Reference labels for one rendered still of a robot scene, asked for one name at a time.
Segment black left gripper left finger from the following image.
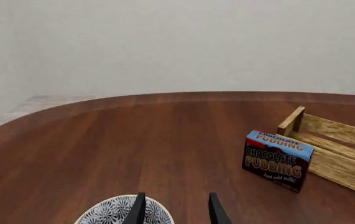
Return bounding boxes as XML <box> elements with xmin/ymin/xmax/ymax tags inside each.
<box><xmin>126</xmin><ymin>192</ymin><xmax>147</xmax><ymax>224</ymax></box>

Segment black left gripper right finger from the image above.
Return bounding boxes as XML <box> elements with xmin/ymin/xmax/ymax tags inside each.
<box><xmin>208</xmin><ymin>192</ymin><xmax>234</xmax><ymax>224</ymax></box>

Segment chocolate pudding box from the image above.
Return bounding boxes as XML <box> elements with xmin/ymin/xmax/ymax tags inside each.
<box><xmin>241</xmin><ymin>129</ymin><xmax>315</xmax><ymax>194</ymax></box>

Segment wooden slat tray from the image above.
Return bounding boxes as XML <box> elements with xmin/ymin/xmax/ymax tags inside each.
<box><xmin>277</xmin><ymin>106</ymin><xmax>355</xmax><ymax>200</ymax></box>

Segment black and white patterned bowl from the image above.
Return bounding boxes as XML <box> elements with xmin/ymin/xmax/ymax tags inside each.
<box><xmin>73</xmin><ymin>194</ymin><xmax>174</xmax><ymax>224</ymax></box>

